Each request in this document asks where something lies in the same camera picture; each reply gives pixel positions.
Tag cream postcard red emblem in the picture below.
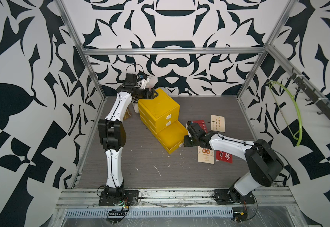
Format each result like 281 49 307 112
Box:
198 146 214 164

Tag yellow plastic drawer cabinet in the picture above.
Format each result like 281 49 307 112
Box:
138 90 180 133

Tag beige postcard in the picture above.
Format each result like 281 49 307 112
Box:
211 115 226 132

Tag dark red postcard white text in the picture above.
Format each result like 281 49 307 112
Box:
216 150 233 164

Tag yellow bottom drawer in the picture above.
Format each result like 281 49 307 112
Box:
154 121 188 154

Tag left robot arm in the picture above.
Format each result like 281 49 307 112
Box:
98 73 158 204

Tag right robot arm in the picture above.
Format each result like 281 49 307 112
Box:
184 121 285 204

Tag brown plaid cloth item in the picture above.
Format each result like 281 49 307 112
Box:
123 108 131 120

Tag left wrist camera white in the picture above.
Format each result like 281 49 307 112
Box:
139 78 150 89

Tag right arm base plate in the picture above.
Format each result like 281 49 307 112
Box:
213 189 256 205

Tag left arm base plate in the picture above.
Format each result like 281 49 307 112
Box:
99 188 139 206

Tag green cable loop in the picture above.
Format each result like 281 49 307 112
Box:
266 80 304 147

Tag black wall hook rack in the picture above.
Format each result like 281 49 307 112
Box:
288 68 330 121

